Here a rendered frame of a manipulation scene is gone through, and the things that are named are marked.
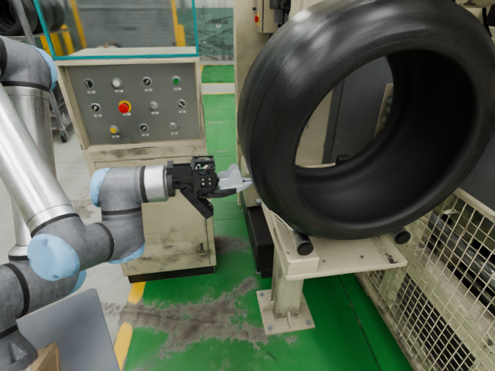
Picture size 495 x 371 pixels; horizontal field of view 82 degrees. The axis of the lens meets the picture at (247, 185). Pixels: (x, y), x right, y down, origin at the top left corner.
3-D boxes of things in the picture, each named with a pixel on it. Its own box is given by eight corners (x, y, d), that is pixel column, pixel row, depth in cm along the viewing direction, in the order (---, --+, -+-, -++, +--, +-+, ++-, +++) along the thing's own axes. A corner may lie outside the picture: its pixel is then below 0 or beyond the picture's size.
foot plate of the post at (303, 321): (256, 292, 170) (256, 288, 168) (300, 286, 174) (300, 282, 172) (265, 336, 148) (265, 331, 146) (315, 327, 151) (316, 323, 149)
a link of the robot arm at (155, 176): (149, 210, 68) (154, 188, 76) (170, 207, 69) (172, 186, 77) (142, 177, 63) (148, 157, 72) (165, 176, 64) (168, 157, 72)
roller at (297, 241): (278, 174, 103) (282, 184, 106) (267, 179, 103) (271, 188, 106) (311, 241, 74) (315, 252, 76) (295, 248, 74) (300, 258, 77)
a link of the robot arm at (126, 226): (88, 266, 66) (82, 212, 65) (127, 251, 76) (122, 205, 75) (117, 269, 62) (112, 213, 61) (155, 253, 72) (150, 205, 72)
